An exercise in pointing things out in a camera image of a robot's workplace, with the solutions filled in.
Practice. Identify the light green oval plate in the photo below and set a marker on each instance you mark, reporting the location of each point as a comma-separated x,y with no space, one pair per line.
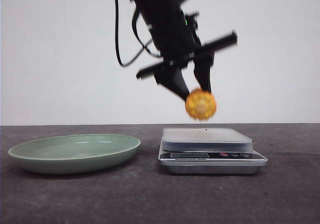
73,154

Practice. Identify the silver digital kitchen scale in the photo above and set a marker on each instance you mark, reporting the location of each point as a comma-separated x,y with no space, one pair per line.
208,151

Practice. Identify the yellow corn cob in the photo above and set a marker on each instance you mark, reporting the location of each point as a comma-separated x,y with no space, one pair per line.
200,104

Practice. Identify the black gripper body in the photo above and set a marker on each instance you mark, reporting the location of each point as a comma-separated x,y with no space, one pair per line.
174,35

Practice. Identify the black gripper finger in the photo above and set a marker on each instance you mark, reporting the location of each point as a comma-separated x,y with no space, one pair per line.
172,79
202,67

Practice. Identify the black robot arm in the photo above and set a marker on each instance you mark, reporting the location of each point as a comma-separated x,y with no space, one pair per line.
174,36

